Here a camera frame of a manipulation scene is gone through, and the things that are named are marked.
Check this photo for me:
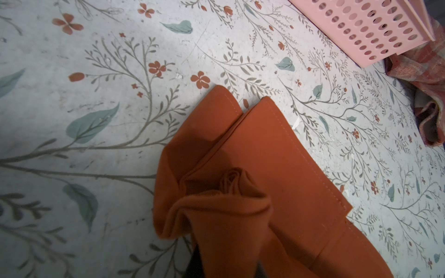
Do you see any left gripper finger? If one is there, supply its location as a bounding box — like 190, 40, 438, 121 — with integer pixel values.
183, 246, 205, 278

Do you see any rust brown skirt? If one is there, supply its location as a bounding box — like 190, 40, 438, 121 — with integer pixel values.
153, 85, 392, 278

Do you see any pink plastic basket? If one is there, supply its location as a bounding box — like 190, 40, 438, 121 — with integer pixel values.
292, 0, 436, 68

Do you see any red plaid skirt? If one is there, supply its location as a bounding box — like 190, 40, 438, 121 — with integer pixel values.
385, 17, 445, 147

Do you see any floral table mat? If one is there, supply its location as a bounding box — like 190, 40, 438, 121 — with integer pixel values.
1, 1, 445, 278

